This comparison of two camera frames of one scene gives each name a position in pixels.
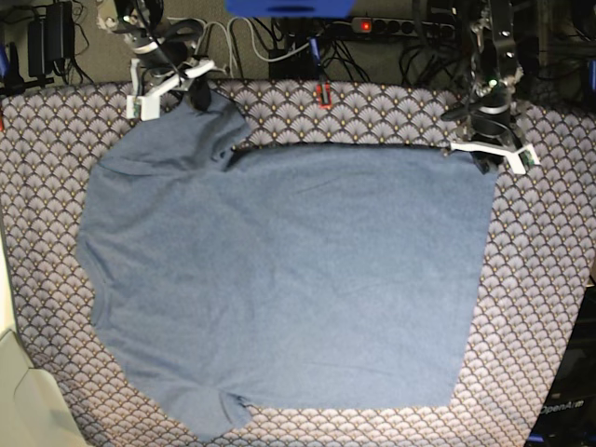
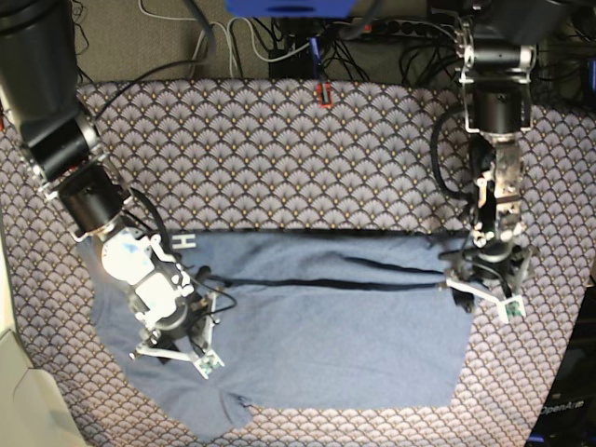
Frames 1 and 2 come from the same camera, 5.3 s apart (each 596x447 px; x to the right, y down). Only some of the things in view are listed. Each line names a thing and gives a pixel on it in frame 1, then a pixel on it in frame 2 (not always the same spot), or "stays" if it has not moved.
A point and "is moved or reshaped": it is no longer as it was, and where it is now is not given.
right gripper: x=493 y=110 to x=497 y=259
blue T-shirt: x=320 y=275 is moved or reshaped
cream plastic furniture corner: x=34 y=410 stays
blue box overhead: x=290 y=8 stays
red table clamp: x=319 y=91 stays
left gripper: x=155 y=58 to x=186 y=323
